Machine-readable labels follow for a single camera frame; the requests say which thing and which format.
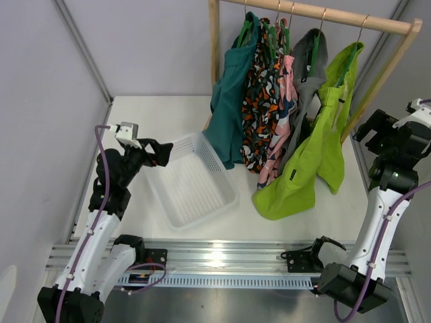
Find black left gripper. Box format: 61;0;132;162
118;138;172;188

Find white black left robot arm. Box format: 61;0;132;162
37;139;174;322

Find black orange patterned shorts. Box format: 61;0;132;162
240;17;279;174

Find aluminium mounting rail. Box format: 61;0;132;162
45;238;412;278

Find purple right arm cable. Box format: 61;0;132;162
333;98;431;323

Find wooden clothes rack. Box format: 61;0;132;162
201;0;423;145

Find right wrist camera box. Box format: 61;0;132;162
393;98;431;129

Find pink patterned shorts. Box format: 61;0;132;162
257;23;298;189

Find green hanger of teal shorts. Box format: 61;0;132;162
237;0;253;48

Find green hanger with metal hook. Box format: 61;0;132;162
335;14;370;87

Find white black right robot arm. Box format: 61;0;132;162
280;100;430;322

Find grey slotted cable duct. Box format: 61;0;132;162
117;276;321;289

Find grey shorts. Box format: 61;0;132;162
279;28;328;176

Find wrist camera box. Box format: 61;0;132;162
393;98;431;129
115;122;141;149

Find white perforated plastic basket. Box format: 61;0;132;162
145;133;239;230

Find green hanger of grey shorts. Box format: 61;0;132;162
308;8;327;77

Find lime green shorts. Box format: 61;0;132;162
253;44;363;221

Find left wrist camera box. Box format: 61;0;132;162
115;122;141;149

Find green hanger of pink shorts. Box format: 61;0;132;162
278;2;295;55

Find teal shorts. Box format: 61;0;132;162
203;11;259;170

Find green hanger of patterned shorts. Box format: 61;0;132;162
263;1;281;60

